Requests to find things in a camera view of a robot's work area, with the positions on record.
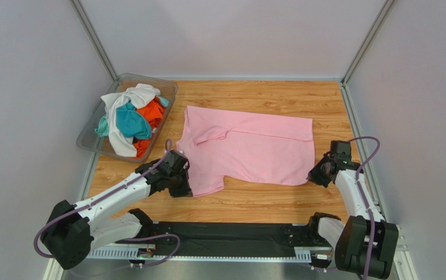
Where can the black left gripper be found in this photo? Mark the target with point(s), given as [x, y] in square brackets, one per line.
[185, 190]

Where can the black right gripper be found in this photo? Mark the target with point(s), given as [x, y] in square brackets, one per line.
[318, 175]

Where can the pink t shirt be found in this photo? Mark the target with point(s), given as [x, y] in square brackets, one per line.
[252, 147]

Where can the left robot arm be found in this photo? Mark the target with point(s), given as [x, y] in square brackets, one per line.
[74, 230]

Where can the white t shirt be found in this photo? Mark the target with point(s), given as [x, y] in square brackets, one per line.
[138, 96]

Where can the orange t shirt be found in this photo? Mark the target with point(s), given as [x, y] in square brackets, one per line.
[153, 112]

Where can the teal t shirt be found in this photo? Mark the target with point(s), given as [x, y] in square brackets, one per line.
[132, 124]

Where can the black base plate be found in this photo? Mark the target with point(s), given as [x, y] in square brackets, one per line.
[203, 239]

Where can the aluminium corner post left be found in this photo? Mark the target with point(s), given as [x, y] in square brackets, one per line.
[89, 29]

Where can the aluminium corner post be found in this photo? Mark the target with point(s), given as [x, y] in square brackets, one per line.
[89, 29]
[368, 39]

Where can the aluminium corner post right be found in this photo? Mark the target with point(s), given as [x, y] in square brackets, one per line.
[368, 39]

